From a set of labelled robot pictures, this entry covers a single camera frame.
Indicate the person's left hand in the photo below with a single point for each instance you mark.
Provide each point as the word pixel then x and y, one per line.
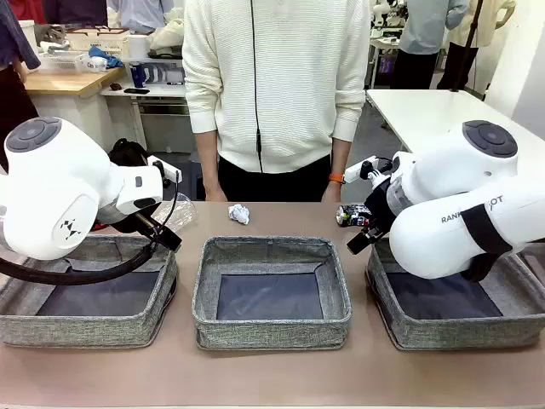
pixel 331 194

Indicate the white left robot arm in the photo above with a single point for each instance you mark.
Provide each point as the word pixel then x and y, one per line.
pixel 55 191

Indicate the person's left forearm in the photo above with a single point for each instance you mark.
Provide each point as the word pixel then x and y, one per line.
pixel 340 155

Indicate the white desk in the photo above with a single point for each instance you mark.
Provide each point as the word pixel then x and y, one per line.
pixel 162 91

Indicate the person's right forearm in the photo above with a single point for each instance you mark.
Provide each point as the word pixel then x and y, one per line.
pixel 208 157

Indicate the bystander in pale blue shirt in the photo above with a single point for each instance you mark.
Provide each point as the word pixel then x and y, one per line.
pixel 140 13

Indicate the blue cloth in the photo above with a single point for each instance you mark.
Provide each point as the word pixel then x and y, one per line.
pixel 106 57

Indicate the bystander in dark blue shirt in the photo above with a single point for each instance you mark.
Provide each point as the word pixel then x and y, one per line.
pixel 13 42

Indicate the wooden top cabinet table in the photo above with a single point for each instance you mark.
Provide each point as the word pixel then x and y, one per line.
pixel 64 83

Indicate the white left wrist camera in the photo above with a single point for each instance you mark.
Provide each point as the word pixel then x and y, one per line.
pixel 170 174

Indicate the person's right hand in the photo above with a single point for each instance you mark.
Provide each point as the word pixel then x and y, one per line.
pixel 215 194

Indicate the crushed black soda can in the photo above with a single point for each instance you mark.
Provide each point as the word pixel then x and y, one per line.
pixel 349 215

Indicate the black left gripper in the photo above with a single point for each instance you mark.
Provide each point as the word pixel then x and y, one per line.
pixel 164 238

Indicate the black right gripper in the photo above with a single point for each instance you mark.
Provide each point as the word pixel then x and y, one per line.
pixel 381 209

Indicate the grey fabric basket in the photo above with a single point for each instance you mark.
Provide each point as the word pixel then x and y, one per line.
pixel 272 330
pixel 85 330
pixel 460 332

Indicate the bystander in light blue shirt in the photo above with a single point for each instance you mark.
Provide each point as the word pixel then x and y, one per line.
pixel 421 25

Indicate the black smartphone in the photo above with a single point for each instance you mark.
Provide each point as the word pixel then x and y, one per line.
pixel 136 90

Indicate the black tripod pole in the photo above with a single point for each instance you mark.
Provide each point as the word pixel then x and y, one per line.
pixel 468 42

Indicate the white plastic crate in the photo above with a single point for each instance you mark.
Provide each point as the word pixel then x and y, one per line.
pixel 64 61

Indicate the orange wrist watch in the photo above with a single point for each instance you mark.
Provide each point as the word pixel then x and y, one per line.
pixel 337 178

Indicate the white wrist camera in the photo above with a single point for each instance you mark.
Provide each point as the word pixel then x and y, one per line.
pixel 170 174
pixel 357 171

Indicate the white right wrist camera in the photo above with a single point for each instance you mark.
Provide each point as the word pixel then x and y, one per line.
pixel 357 171

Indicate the cream cloth bag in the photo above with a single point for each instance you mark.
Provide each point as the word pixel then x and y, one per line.
pixel 168 36

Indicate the white paper ball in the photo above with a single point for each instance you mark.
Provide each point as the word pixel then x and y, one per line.
pixel 238 213

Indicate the person in white sweater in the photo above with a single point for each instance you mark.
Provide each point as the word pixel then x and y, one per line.
pixel 289 85

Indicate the black backpack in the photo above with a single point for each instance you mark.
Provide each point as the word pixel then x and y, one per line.
pixel 127 153

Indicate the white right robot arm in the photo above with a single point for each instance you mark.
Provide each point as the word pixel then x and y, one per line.
pixel 447 243

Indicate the white bucket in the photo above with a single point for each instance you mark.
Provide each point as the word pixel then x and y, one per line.
pixel 26 34

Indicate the bystander in cream top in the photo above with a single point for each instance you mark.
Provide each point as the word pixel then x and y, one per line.
pixel 494 25

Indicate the crushed clear plastic cup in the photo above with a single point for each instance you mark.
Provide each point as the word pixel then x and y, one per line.
pixel 183 211

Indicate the light wooden box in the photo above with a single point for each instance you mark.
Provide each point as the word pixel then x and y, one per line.
pixel 98 42

